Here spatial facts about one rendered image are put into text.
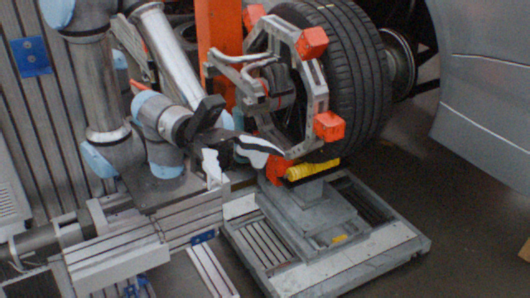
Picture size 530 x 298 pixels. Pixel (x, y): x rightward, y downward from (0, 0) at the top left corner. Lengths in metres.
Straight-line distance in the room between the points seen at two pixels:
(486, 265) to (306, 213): 0.89
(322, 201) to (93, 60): 1.41
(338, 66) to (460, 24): 0.40
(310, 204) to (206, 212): 0.81
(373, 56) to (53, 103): 1.04
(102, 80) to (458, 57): 1.12
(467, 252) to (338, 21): 1.36
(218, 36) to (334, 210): 0.96
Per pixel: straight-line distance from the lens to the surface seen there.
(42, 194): 1.55
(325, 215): 2.20
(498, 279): 2.47
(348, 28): 1.71
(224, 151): 0.86
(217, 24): 2.09
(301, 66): 1.63
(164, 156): 1.02
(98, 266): 1.38
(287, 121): 2.03
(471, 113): 1.71
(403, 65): 2.03
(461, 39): 1.67
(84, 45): 1.14
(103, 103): 1.21
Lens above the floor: 1.71
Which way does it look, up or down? 35 degrees down
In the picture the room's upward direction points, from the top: straight up
